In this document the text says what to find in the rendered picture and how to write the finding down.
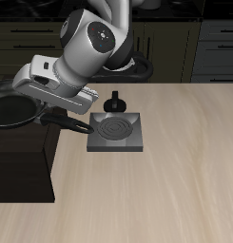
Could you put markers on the dark kitchen cupboards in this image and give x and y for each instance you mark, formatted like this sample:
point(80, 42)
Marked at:
point(165, 50)

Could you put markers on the grey kitchen drawer unit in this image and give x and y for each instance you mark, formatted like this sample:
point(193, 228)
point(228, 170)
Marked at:
point(216, 53)

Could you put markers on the black frying pan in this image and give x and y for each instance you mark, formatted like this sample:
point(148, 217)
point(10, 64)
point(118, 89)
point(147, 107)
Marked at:
point(13, 110)

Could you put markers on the round black knob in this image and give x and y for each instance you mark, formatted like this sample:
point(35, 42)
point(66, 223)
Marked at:
point(114, 104)

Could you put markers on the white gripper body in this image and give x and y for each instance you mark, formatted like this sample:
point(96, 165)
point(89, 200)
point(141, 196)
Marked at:
point(72, 102)

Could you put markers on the black kitchen countertop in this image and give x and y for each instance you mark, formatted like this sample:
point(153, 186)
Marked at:
point(171, 11)

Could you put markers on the dark grey stove plate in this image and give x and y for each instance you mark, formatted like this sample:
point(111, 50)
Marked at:
point(116, 139)

